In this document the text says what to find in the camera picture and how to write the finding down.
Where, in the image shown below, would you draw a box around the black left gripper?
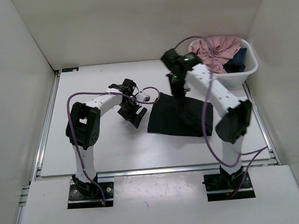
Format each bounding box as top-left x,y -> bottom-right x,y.
117,97 -> 148,129

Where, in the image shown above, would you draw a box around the black trousers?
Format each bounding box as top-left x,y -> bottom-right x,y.
147,93 -> 205,137

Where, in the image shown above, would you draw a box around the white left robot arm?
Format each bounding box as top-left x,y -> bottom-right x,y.
66,79 -> 150,198

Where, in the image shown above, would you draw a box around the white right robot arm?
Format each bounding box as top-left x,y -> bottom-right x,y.
161,49 -> 252,188

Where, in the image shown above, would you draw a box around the pink garment in basket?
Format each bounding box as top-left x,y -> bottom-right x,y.
188,35 -> 241,74

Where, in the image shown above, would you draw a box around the white plastic laundry basket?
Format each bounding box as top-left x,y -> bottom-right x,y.
206,39 -> 258,88

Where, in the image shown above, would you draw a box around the dark blue garment in basket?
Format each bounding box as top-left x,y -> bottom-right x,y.
223,48 -> 247,73

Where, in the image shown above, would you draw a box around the small blue label sticker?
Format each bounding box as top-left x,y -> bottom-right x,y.
61,67 -> 79,73

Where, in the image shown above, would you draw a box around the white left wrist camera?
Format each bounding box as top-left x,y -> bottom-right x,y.
136,92 -> 151,102

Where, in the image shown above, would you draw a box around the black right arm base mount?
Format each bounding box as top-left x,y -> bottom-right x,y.
202,173 -> 256,201

